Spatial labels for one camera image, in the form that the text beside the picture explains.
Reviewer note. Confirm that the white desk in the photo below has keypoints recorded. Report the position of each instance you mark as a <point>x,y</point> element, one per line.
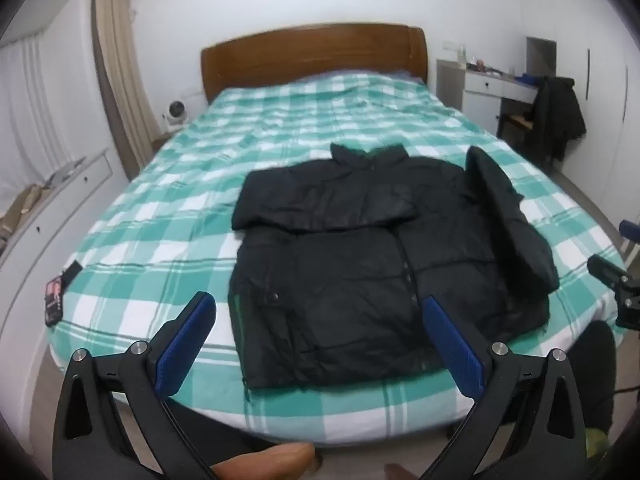
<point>482,85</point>

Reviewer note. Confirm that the person's left leg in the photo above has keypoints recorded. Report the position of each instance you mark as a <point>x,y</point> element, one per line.
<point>225,430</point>

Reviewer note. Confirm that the white sheer curtain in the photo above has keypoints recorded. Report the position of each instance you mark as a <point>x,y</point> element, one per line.
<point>35,110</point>

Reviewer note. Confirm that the white window cabinet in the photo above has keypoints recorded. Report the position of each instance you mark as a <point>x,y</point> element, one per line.
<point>60,205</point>

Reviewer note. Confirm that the wooden chair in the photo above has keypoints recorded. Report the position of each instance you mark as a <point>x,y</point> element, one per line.
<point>517,122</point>

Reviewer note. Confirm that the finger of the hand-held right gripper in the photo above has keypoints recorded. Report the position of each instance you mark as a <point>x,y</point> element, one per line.
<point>607,270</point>
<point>631,234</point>

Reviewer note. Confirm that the green plaid bed sheet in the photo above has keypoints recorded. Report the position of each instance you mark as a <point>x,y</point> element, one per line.
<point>175,220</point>

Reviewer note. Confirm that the dark coat on chair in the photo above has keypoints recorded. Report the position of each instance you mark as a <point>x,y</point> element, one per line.
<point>555,110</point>

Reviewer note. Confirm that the black puffer jacket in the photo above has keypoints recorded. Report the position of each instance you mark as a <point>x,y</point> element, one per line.
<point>350,270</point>

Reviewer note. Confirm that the beige curtain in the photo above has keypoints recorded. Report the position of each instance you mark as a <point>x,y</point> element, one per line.
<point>117,60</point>

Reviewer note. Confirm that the wooden bed headboard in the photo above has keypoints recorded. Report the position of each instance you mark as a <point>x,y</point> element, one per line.
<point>310,55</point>

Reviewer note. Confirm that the white wardrobe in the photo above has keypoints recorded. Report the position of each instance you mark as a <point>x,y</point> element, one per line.
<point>605,110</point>

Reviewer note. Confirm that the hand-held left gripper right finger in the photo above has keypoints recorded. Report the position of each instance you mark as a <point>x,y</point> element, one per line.
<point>452,347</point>

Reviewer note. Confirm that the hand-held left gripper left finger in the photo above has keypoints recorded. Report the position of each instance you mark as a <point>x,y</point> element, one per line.
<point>185,342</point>

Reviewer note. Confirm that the clear plastic bottle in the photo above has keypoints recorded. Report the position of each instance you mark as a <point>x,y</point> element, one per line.
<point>461,55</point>

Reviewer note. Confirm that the small white fan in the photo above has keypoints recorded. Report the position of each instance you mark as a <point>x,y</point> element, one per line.
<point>176,111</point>

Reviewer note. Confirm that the person's right foot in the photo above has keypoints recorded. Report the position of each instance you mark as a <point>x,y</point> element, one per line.
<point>400,472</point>

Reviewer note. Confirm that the blue cloth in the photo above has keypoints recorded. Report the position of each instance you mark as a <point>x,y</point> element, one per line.
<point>528,78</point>

